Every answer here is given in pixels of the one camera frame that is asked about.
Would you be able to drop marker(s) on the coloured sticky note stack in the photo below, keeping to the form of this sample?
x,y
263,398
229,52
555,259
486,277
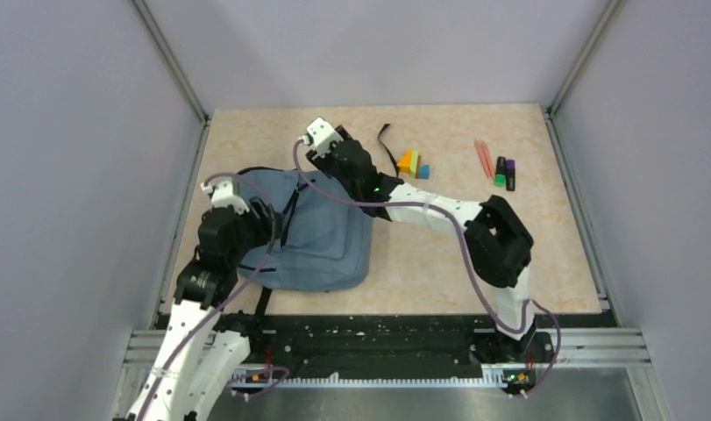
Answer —
x,y
410,164

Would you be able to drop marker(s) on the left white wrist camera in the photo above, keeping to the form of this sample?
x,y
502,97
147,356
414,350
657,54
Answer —
x,y
225,194

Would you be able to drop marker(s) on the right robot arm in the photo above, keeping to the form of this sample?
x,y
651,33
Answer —
x,y
494,243

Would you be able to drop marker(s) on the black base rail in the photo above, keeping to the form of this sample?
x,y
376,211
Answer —
x,y
381,348

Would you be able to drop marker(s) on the blue student backpack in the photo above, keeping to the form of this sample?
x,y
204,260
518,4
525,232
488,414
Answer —
x,y
325,245

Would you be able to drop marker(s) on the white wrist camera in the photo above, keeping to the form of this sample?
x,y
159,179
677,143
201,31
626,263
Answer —
x,y
320,137
225,194

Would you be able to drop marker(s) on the purple highlighter marker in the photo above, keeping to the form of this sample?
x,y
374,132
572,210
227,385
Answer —
x,y
510,173

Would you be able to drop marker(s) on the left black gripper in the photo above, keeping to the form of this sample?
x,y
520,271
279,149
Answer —
x,y
271,224

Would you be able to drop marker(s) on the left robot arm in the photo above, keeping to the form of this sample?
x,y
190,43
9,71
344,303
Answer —
x,y
195,361

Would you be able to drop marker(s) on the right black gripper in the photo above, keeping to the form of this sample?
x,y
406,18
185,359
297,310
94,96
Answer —
x,y
322,162

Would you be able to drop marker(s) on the green highlighter marker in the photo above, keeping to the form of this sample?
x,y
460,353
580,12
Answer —
x,y
500,172

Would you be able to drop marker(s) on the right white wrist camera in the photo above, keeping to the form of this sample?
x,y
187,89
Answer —
x,y
320,137

